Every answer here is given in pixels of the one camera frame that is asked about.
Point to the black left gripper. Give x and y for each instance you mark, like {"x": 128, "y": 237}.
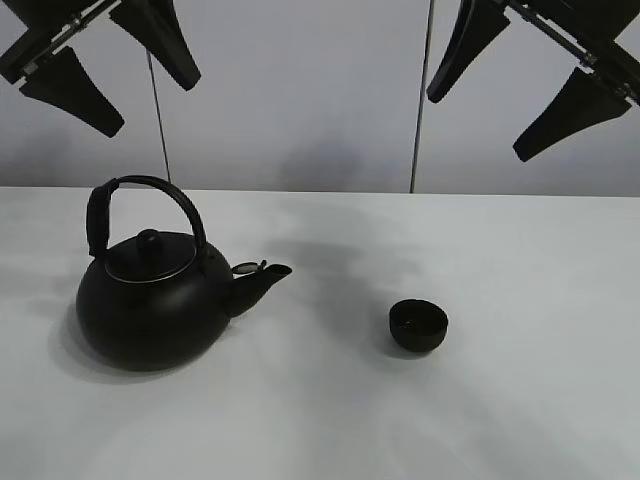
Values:
{"x": 61, "y": 81}

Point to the small black teacup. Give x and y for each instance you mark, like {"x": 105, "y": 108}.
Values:
{"x": 418, "y": 326}

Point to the black cast iron teapot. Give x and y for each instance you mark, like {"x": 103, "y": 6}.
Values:
{"x": 161, "y": 298}

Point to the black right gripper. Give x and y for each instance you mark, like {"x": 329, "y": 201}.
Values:
{"x": 598, "y": 92}

